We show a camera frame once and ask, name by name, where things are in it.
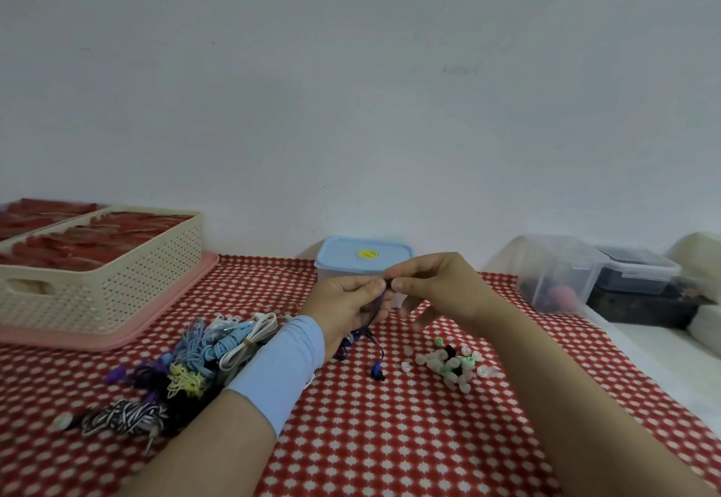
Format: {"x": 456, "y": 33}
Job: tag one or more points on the person's left thumb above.
{"x": 366, "y": 285}

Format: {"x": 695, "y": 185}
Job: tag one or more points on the person's right forearm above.
{"x": 563, "y": 401}

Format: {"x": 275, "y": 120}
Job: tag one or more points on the person's left forearm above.
{"x": 214, "y": 457}

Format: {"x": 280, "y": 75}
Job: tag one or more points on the pile of silicone ear tips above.
{"x": 450, "y": 364}

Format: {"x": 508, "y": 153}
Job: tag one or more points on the black flat box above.
{"x": 636, "y": 308}

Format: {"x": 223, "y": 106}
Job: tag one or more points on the blue lid plastic container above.
{"x": 349, "y": 257}

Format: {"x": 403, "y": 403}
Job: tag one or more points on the white foam block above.
{"x": 707, "y": 330}
{"x": 698, "y": 257}

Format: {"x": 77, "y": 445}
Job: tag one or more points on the person's right hand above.
{"x": 456, "y": 294}

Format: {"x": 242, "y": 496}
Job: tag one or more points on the light blue wrist sleeve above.
{"x": 276, "y": 372}

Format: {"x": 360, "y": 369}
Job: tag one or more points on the clear plastic tub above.
{"x": 555, "y": 277}

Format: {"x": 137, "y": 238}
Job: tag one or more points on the pink plastic tray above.
{"x": 169, "y": 310}

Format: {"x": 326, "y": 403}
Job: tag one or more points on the person's left hand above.
{"x": 338, "y": 310}

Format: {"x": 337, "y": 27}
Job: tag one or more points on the clear lidded box dark contents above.
{"x": 639, "y": 271}

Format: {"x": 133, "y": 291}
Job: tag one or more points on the red white patterned tablecloth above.
{"x": 366, "y": 440}

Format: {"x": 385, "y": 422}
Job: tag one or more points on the pile of coiled colourful earphones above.
{"x": 214, "y": 344}

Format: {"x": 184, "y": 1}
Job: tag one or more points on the person's right thumb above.
{"x": 414, "y": 285}

